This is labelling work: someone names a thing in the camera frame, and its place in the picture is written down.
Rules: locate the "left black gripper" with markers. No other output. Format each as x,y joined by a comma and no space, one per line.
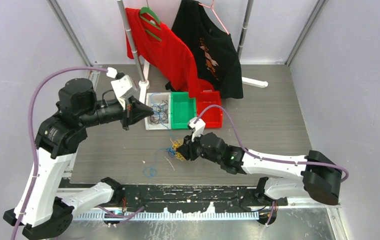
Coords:
135,111

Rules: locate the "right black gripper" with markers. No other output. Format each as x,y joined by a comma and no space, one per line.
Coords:
187,148

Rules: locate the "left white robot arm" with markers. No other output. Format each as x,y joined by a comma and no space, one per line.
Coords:
42,213

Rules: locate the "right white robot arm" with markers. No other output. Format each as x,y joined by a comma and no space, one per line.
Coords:
313,175

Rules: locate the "white plastic bin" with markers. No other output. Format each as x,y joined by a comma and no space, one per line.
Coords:
160,102

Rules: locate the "white clothes rack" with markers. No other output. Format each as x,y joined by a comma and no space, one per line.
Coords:
143,71

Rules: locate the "red plastic bin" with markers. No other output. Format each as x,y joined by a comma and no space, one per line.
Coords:
214,116

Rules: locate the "green plastic bin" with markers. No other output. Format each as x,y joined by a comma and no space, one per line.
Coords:
182,109

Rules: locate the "red t-shirt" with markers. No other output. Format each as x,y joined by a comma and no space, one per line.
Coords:
164,50

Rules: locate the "green clothes hanger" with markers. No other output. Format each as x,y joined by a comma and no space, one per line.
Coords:
148,15

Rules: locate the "black t-shirt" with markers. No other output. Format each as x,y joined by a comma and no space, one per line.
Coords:
218,65

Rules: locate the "pink clothes hanger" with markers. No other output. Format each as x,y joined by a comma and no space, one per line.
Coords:
212,7

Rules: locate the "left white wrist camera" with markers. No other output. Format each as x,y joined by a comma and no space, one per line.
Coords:
124,88

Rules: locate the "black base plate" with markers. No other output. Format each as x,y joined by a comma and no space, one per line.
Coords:
193,199

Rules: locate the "white slotted cable duct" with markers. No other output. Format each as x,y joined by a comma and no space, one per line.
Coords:
99,215

